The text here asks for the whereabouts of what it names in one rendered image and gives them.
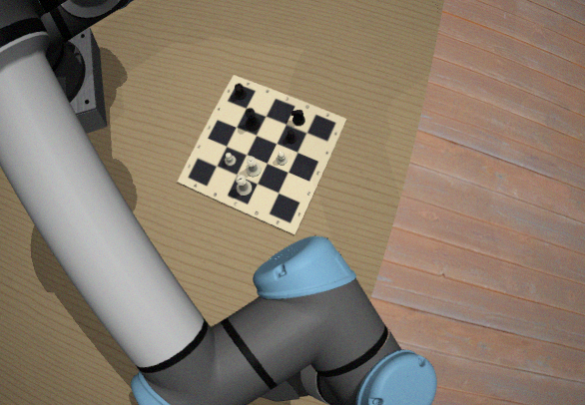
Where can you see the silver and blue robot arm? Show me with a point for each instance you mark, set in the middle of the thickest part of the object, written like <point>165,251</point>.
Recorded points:
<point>311,310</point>

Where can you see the small chessboard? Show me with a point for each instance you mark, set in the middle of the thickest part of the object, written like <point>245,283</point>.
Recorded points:
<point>280,194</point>

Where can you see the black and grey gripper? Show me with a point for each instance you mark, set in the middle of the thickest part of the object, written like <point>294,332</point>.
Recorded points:
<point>300,385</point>

